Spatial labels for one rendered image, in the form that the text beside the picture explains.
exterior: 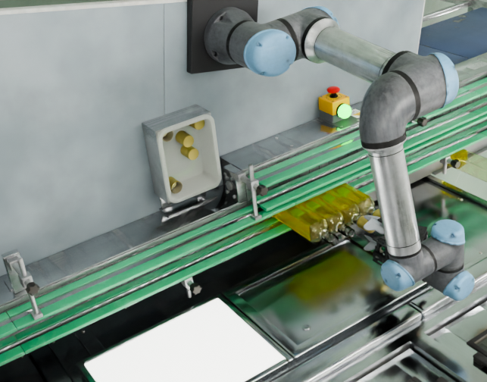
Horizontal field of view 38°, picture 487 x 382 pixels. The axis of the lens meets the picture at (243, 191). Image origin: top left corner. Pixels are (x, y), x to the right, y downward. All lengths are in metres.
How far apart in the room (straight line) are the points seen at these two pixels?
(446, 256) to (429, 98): 0.38
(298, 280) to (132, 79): 0.71
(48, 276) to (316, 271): 0.73
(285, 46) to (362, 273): 0.67
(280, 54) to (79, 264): 0.74
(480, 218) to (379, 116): 0.93
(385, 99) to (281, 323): 0.68
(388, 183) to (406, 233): 0.13
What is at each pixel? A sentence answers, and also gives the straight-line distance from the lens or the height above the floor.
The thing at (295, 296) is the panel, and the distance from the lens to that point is 1.96.
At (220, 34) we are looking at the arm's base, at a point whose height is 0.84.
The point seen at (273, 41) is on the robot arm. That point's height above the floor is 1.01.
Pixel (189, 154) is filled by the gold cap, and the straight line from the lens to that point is 1.96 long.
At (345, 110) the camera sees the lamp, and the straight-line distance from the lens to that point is 2.20.
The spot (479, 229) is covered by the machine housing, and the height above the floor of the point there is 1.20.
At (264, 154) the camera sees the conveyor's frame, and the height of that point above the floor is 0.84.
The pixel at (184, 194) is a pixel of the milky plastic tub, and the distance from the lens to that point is 1.97.
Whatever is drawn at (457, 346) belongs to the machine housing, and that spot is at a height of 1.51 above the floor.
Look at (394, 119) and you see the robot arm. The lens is 1.50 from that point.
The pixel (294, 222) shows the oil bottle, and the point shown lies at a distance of 2.02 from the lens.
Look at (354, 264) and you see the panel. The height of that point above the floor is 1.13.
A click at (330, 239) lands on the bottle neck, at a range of 1.93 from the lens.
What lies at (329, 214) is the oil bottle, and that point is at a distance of 2.01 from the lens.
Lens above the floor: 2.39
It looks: 48 degrees down
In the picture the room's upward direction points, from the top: 123 degrees clockwise
